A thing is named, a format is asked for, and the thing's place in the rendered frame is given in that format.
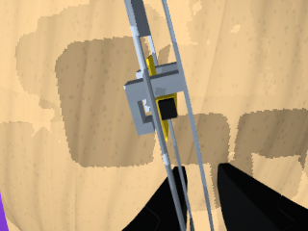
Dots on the light wooden board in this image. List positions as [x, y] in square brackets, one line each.
[70, 156]

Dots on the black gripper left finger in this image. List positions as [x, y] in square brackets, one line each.
[160, 213]

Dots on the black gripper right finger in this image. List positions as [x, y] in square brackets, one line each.
[249, 205]

